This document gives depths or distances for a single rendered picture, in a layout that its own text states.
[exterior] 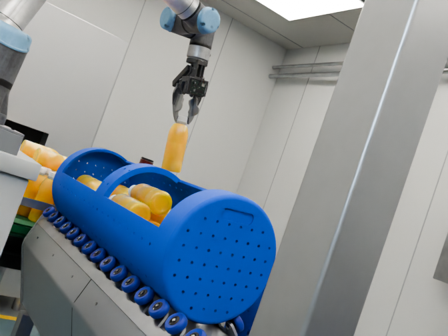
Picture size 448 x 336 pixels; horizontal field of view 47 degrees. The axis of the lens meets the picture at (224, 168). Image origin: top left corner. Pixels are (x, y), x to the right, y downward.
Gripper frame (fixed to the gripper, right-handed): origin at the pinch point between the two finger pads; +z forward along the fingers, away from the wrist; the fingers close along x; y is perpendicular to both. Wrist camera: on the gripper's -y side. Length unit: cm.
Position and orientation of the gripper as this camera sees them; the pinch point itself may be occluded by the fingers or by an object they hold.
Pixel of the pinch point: (181, 119)
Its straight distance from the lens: 176.9
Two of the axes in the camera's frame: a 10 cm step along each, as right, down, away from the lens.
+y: 4.5, 1.5, -8.8
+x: 8.7, 1.7, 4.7
